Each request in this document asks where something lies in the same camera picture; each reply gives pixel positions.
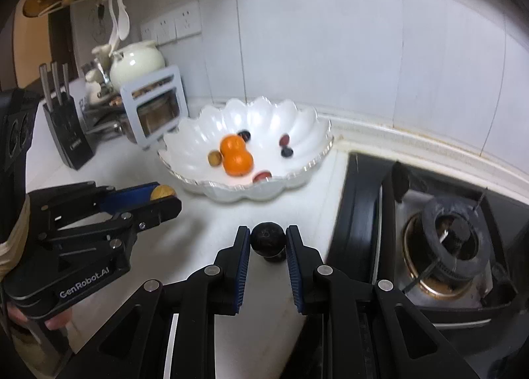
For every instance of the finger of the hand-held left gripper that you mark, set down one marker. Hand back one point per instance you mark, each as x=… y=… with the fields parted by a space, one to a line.
x=161 y=209
x=128 y=196

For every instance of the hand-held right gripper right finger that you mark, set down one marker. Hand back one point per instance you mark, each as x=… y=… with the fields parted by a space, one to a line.
x=294 y=268

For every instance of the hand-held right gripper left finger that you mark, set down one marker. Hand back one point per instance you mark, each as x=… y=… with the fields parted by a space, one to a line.
x=244 y=268

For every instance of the small tan longan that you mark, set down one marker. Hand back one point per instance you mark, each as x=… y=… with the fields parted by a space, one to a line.
x=162 y=190

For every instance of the large dark plum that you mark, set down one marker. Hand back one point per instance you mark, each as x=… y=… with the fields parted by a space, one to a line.
x=268 y=239

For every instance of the large brown longan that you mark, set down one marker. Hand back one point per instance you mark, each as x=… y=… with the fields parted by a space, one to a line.
x=214 y=158

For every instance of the orange mandarin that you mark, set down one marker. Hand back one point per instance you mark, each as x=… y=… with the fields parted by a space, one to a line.
x=238 y=164
x=231 y=144

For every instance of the red cherry tomato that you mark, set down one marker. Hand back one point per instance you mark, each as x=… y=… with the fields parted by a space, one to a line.
x=262 y=175

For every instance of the matte dark round fruit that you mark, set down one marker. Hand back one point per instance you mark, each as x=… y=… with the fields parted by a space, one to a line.
x=245 y=135

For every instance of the small glossy dark grape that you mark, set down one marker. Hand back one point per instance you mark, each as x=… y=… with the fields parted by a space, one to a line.
x=287 y=152

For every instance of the white scalloped bowl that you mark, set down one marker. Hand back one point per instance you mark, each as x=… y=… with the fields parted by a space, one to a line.
x=268 y=122

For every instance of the person's left hand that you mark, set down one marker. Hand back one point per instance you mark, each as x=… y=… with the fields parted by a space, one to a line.
x=58 y=323

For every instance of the black knife block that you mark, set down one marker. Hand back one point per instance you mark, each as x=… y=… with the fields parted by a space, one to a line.
x=68 y=135

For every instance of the black gas stove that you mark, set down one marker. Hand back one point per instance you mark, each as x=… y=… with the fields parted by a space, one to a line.
x=355 y=205

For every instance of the glass spice jar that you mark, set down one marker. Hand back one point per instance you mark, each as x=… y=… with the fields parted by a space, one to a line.
x=159 y=112

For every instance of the white jar rack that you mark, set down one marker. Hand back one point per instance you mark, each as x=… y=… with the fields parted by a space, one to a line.
x=182 y=93

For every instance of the small white cup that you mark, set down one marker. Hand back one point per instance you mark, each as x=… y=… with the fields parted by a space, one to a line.
x=93 y=76

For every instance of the dark red grape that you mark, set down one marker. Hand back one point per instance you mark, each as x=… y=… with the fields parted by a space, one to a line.
x=284 y=140

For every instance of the cream ceramic teapot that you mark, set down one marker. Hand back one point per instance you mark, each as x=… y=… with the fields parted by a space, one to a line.
x=136 y=62

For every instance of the small white jug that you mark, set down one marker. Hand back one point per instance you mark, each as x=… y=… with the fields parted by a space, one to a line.
x=101 y=53

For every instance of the round stove burner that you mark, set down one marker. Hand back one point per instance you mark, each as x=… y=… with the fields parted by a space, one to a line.
x=448 y=238

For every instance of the white plastic spoon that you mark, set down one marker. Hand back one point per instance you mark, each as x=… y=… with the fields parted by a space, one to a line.
x=112 y=25
x=122 y=11

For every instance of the white wall socket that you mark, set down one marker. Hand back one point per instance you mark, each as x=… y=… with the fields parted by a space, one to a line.
x=164 y=28
x=188 y=19
x=147 y=31

